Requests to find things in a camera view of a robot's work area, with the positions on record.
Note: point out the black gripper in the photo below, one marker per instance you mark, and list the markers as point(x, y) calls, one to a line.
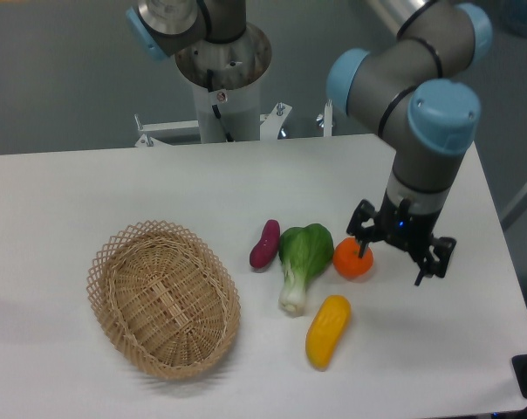
point(406, 220)

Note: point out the yellow mango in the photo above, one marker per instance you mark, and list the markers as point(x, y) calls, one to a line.
point(326, 330)

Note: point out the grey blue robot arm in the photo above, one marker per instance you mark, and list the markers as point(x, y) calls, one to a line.
point(405, 96)

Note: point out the orange tangerine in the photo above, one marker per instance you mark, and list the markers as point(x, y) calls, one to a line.
point(348, 263)

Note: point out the green bok choy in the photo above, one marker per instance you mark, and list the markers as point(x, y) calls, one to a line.
point(304, 253)

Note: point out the purple sweet potato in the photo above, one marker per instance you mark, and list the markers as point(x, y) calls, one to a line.
point(266, 248)

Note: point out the woven wicker basket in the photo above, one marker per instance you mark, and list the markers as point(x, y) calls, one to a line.
point(164, 300)

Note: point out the white metal base frame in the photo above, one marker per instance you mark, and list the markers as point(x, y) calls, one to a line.
point(221, 117)

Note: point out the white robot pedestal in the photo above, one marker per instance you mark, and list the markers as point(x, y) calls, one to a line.
point(237, 67)

